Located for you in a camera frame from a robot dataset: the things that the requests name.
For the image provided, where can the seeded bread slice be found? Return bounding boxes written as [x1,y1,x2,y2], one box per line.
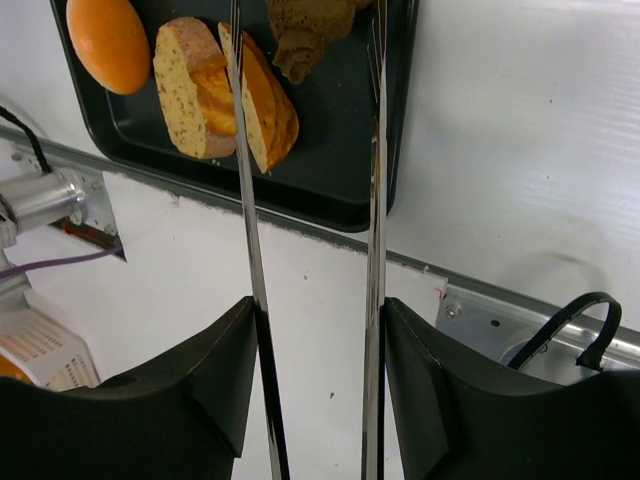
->
[153,17,236,160]
[207,22,299,173]

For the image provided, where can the black right base cable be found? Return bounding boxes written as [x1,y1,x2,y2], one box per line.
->
[505,291,623,372]

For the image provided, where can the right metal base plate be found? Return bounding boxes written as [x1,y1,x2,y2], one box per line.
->
[433,282,640,386]

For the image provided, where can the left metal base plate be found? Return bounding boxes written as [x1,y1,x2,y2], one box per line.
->
[6,143,122,250]

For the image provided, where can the stainless steel tongs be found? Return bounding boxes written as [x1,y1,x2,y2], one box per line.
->
[229,1,388,479]

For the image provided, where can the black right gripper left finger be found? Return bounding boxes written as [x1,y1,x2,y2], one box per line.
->
[1,297,257,479]

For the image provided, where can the white perforated basket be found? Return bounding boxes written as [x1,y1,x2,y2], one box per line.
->
[1,288,100,392]

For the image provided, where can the brown chocolate croissant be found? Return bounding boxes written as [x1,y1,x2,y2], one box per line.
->
[266,0,372,85]

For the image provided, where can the black baking tray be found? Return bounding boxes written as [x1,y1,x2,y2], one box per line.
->
[50,1,420,233]

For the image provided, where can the metal base plate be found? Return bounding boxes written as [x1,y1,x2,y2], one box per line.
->
[433,282,640,386]
[6,143,122,250]

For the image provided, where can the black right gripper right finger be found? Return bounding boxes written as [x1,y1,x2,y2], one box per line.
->
[384,298,639,479]

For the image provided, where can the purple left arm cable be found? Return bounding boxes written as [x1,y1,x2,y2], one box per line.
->
[0,244,124,281]

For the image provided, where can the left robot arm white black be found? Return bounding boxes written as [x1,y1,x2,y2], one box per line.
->
[1,168,88,249]

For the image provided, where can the glossy orange bun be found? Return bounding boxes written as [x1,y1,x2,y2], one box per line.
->
[66,0,151,95]

